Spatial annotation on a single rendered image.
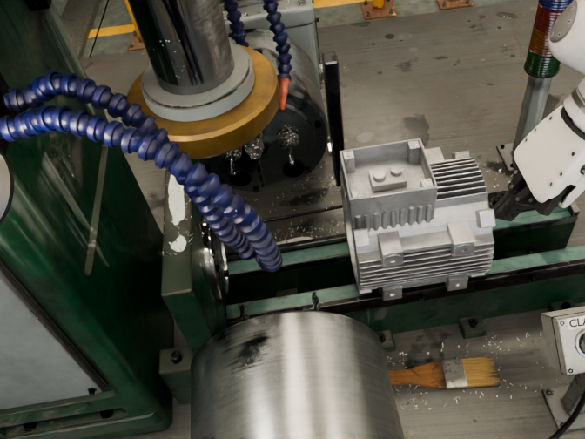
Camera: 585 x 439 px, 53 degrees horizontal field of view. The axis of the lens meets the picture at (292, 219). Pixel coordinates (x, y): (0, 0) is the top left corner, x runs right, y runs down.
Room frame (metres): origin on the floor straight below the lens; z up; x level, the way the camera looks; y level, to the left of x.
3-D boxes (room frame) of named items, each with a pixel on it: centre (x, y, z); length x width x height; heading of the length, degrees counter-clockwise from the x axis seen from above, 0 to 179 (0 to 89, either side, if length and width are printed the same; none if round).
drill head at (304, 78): (0.91, 0.03, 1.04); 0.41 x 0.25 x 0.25; 178
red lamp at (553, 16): (0.86, -0.51, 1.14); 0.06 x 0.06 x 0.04
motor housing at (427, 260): (0.57, -0.18, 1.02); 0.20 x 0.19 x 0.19; 87
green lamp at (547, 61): (0.86, -0.51, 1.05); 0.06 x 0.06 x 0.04
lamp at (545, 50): (0.86, -0.51, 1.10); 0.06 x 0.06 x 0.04
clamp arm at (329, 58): (0.71, -0.10, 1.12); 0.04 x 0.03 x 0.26; 88
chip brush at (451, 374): (0.41, -0.18, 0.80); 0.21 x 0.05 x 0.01; 83
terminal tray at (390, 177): (0.57, -0.14, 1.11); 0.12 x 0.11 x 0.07; 87
